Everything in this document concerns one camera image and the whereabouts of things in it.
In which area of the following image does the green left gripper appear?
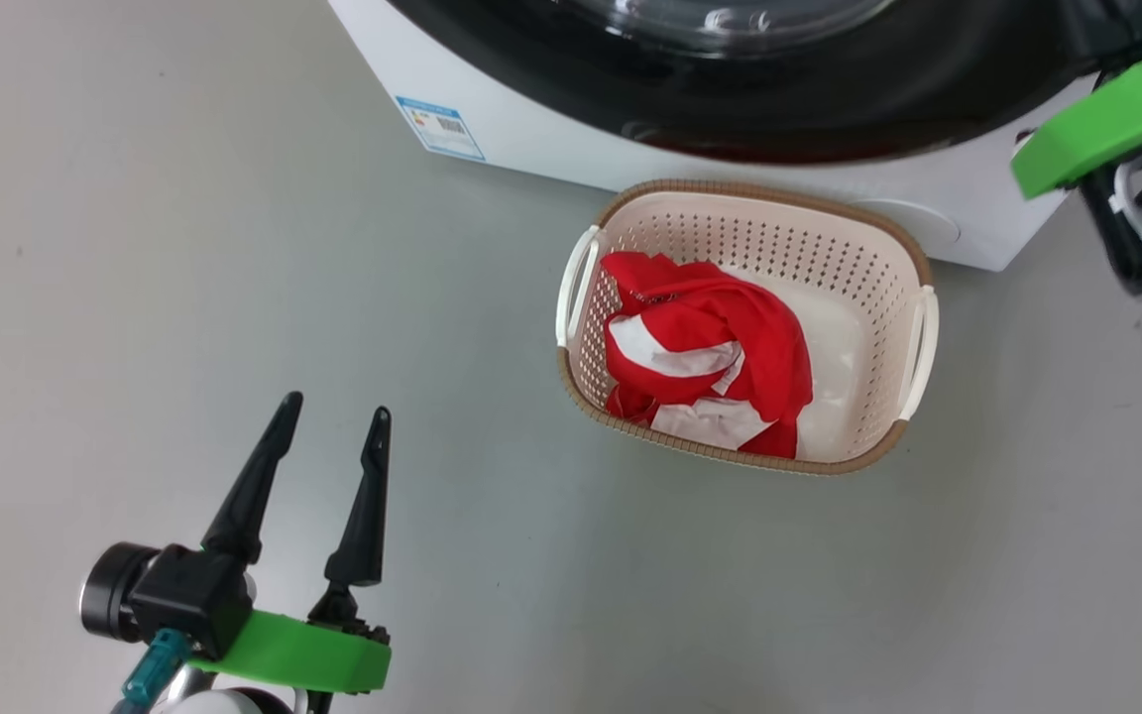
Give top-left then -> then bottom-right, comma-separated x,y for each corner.
189,391 -> 394,694

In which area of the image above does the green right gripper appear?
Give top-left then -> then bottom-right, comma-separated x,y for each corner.
1010,48 -> 1142,200

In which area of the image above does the black glass washing machine door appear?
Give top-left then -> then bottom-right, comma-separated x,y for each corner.
388,0 -> 1142,166

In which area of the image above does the red and white garment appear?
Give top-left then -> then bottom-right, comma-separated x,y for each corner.
599,251 -> 816,461

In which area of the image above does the cream laundry basket brown rim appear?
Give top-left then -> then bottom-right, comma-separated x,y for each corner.
556,178 -> 941,478

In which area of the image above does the white washing machine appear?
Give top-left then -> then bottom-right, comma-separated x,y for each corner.
328,0 -> 1142,273

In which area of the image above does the blue energy label sticker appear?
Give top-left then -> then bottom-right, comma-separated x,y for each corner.
395,95 -> 487,163

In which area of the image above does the black cable teal left connector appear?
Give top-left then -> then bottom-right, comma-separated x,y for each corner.
120,627 -> 194,709

